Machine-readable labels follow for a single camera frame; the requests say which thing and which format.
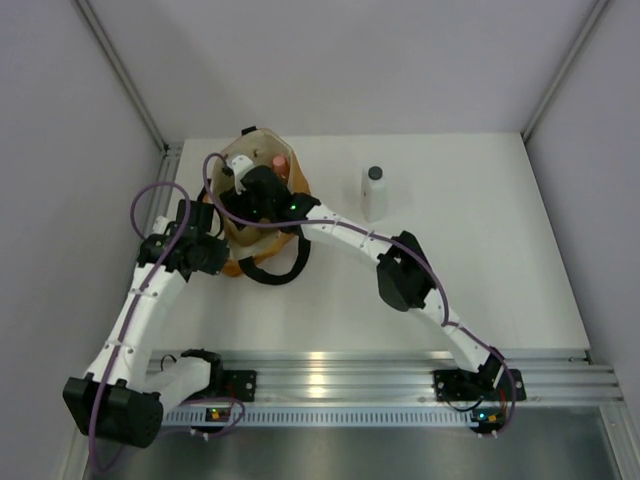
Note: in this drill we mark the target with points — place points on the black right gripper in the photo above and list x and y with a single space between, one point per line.
235 203

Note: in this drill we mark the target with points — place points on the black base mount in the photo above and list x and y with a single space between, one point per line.
239 384
456 385

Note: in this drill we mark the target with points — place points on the right aluminium frame post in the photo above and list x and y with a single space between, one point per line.
579 42

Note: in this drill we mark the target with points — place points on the aluminium frame post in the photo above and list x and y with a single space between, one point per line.
579 42
98 32

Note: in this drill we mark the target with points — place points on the left aluminium frame post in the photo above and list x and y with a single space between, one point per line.
98 32

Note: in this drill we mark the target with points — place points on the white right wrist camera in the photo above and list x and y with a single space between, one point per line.
237 168

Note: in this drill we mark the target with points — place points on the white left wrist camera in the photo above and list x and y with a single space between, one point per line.
161 226

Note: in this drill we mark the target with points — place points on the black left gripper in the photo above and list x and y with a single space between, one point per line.
220 256

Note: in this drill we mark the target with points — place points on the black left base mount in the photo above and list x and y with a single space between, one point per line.
239 384

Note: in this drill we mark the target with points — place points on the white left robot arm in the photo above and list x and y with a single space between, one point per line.
116 400

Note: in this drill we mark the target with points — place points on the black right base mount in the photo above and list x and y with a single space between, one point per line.
456 385

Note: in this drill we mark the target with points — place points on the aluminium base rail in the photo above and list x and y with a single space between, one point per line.
387 389

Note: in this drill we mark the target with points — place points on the tan canvas bag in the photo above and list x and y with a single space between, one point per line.
250 246

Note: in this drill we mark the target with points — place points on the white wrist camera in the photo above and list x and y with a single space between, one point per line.
161 226
237 168

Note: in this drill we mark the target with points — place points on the white bottle dark cap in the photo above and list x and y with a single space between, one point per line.
374 194

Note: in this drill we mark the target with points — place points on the pink capped orange bottle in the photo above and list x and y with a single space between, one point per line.
281 168

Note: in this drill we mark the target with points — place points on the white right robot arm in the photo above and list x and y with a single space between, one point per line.
405 280

